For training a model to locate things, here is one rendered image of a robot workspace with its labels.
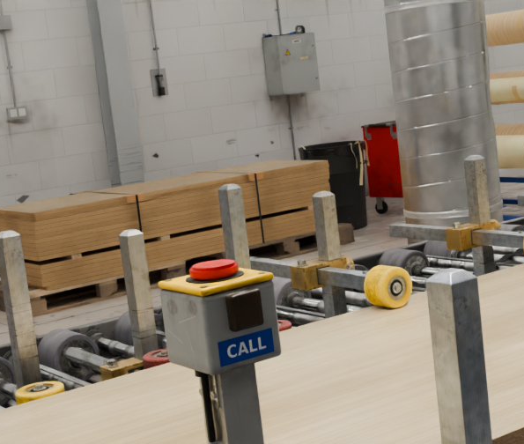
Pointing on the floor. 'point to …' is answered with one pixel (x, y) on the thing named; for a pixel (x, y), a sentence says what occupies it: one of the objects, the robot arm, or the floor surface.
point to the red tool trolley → (383, 163)
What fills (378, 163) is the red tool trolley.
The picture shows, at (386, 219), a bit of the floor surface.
